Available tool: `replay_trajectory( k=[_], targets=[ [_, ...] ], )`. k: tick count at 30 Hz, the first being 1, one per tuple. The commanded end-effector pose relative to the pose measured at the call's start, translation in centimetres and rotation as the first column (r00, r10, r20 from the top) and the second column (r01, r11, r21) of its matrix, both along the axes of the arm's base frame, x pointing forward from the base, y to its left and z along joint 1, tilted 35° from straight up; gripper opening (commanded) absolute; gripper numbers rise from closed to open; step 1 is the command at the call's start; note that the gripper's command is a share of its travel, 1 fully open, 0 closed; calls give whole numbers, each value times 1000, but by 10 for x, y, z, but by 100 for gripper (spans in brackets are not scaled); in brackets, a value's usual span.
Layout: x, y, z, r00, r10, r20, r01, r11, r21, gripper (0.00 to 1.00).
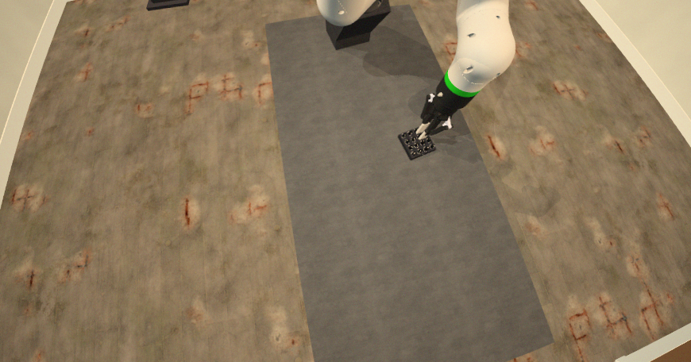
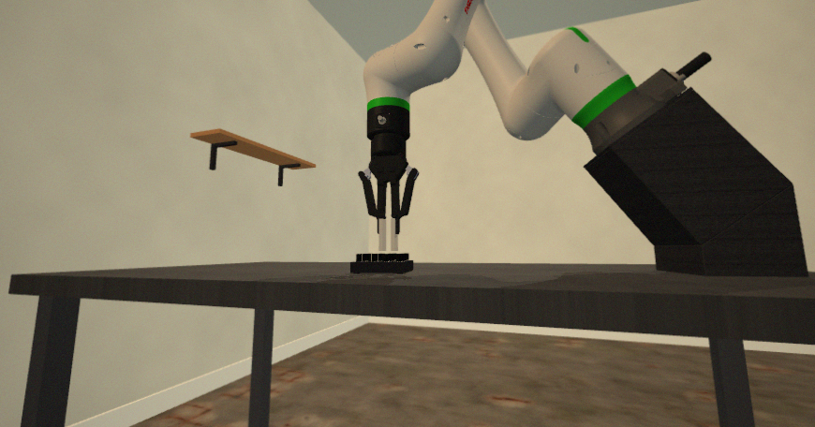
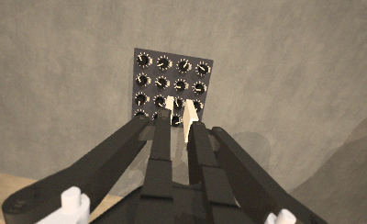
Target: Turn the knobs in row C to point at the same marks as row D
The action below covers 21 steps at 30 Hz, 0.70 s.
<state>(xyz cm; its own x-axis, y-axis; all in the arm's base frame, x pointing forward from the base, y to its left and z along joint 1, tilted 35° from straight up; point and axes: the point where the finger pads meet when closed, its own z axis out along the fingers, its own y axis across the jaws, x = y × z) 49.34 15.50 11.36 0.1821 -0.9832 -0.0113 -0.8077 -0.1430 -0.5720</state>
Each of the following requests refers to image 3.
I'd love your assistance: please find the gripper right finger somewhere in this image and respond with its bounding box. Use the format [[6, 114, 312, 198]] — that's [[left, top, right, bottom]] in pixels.
[[183, 99, 328, 224]]

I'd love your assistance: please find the dark grey knob box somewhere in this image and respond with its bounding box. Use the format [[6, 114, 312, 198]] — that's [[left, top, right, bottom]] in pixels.
[[131, 48, 214, 128]]

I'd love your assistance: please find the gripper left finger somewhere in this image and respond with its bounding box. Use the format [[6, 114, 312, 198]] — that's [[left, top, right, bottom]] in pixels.
[[1, 96, 174, 224]]

